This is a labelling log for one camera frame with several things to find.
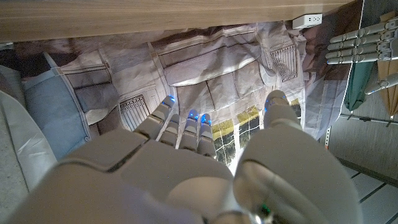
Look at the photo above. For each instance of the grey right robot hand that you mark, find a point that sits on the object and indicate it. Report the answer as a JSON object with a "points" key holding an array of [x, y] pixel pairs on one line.
{"points": [[171, 177]]}

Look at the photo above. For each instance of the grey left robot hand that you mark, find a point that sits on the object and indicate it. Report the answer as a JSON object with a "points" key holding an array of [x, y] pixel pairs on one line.
{"points": [[373, 43]]}

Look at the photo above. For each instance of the dark green cloth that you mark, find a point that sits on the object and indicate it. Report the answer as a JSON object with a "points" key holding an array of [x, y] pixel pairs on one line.
{"points": [[357, 87]]}

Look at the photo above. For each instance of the white power strip box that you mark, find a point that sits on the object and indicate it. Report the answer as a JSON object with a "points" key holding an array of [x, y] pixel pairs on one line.
{"points": [[306, 21]]}

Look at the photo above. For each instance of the printed sofa backdrop cloth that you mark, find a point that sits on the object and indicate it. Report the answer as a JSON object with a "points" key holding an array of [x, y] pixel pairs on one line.
{"points": [[202, 68]]}

